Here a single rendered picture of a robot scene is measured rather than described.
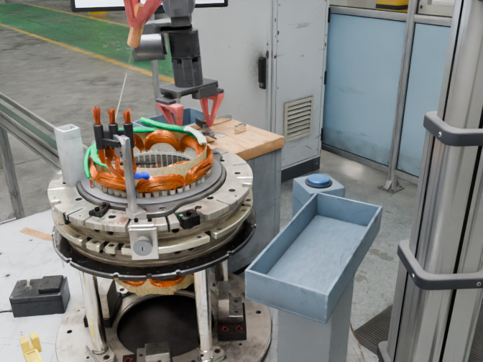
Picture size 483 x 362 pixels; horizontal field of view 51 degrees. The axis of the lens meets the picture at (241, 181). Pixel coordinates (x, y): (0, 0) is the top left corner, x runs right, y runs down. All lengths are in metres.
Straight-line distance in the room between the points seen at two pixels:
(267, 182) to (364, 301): 1.37
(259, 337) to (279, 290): 0.32
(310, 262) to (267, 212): 0.40
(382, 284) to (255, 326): 1.57
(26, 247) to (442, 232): 0.93
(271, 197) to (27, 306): 0.53
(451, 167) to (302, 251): 0.27
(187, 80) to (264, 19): 2.04
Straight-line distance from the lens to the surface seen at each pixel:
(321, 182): 0.93
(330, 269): 0.72
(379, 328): 2.22
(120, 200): 0.74
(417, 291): 0.95
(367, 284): 2.48
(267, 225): 1.14
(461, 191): 0.87
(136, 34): 0.76
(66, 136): 0.80
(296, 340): 0.78
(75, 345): 0.98
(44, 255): 1.28
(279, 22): 3.03
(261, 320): 0.98
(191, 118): 1.29
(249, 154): 1.01
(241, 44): 3.21
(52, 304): 1.08
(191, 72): 1.00
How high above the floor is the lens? 1.43
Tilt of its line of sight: 25 degrees down
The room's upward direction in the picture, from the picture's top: 1 degrees counter-clockwise
